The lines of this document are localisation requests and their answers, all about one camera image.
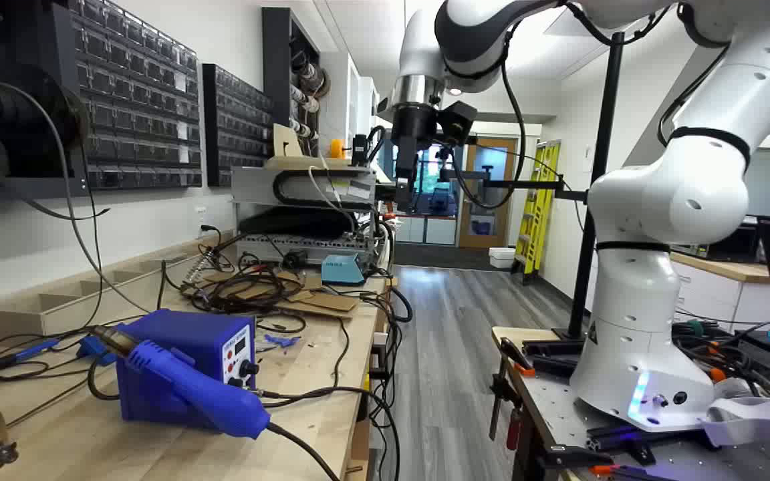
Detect small blue connector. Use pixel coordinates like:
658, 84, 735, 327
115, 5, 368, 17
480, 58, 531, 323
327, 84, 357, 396
76, 332, 118, 367

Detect brown flat boards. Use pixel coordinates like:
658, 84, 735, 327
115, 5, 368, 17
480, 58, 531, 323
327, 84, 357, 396
273, 280, 364, 323

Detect wooden door with window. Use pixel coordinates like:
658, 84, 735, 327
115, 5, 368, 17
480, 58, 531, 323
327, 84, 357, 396
457, 133, 521, 253

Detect white bin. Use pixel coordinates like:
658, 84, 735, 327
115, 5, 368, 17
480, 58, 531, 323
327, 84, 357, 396
487, 247, 520, 271

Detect black wall cabinet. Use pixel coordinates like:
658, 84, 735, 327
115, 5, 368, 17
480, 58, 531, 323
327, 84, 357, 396
259, 5, 327, 160

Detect black station power cable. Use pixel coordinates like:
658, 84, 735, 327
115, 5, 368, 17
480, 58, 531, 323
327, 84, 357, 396
254, 382, 404, 481

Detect thin gray cable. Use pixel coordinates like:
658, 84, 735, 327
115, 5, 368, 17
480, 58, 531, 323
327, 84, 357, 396
0, 80, 152, 316

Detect teal soldering station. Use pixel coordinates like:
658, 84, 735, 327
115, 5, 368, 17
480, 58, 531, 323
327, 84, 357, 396
318, 251, 370, 289

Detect small black parts bin rack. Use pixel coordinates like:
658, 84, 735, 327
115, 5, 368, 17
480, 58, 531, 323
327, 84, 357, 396
200, 62, 278, 189

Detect black wire spool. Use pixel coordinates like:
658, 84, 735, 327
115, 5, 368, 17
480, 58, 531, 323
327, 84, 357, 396
0, 64, 80, 183

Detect large black parts bin rack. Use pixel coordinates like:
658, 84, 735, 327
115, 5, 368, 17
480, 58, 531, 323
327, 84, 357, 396
0, 0, 206, 196

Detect black cable tangle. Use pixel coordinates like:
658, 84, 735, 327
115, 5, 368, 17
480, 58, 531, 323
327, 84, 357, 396
158, 225, 315, 319

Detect black pole stand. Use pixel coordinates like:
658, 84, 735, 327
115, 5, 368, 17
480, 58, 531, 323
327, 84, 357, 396
444, 33, 628, 342

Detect small blue hand tool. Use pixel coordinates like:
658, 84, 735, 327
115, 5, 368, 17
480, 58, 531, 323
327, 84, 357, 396
0, 334, 65, 374

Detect black soldering iron cable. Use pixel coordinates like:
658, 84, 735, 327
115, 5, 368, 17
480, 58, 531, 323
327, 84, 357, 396
262, 419, 346, 481

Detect small wooden board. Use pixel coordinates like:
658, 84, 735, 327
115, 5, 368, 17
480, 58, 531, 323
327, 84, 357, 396
491, 323, 564, 350

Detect black wall shelf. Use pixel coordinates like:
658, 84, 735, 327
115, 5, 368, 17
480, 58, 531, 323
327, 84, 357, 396
0, 172, 206, 205

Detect gray perforated robot table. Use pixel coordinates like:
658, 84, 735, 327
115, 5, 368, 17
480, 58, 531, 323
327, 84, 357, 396
496, 350, 770, 481

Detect blue plastic piece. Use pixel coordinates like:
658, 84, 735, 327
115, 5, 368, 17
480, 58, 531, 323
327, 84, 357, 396
262, 332, 306, 354

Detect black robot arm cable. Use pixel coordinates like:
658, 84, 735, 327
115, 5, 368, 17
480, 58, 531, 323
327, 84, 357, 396
499, 34, 532, 213

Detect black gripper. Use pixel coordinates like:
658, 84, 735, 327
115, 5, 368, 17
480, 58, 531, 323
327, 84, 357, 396
392, 98, 446, 208

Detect blue soldering station box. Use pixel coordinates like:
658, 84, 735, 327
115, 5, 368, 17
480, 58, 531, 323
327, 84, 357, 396
115, 308, 262, 426

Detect plywood bracket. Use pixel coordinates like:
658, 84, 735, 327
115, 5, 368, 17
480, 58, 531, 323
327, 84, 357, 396
267, 120, 309, 162

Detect yellow ladder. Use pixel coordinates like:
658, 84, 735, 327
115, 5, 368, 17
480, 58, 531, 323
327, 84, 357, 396
515, 138, 564, 279

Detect white cabinet with wooden top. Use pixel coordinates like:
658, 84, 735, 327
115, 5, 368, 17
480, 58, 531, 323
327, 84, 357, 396
670, 251, 770, 330

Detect black orange clamp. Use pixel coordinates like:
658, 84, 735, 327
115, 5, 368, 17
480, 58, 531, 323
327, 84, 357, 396
487, 334, 540, 452

